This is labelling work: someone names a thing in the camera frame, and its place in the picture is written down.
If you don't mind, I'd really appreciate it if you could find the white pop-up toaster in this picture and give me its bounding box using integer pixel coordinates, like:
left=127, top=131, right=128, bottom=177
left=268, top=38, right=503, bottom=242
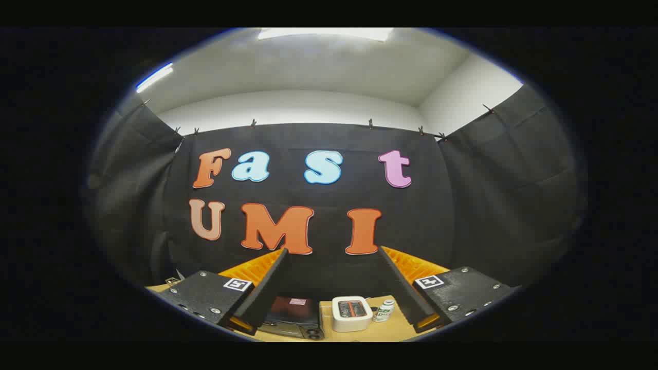
left=332, top=295, right=374, bottom=332

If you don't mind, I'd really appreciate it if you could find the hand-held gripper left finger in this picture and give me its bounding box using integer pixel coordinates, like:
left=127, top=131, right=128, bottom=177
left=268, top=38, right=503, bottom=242
left=153, top=248, right=288, bottom=337

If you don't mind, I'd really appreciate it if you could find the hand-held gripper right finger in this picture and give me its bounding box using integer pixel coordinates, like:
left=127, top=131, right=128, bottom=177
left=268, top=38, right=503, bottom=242
left=378, top=246, right=517, bottom=335

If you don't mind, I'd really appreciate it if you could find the ceiling light strip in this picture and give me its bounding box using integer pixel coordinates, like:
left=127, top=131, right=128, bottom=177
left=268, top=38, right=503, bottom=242
left=136, top=62, right=174, bottom=94

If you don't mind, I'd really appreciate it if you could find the white bottle green label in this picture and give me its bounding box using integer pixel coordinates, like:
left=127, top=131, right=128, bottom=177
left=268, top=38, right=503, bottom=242
left=373, top=299, right=396, bottom=323

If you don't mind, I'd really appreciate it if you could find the black toaster oven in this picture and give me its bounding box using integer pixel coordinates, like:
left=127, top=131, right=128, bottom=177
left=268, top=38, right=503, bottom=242
left=257, top=294, right=325, bottom=341

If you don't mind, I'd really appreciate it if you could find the rectangular ceiling light panel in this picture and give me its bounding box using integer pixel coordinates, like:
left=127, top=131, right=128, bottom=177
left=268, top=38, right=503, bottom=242
left=257, top=28, right=394, bottom=42

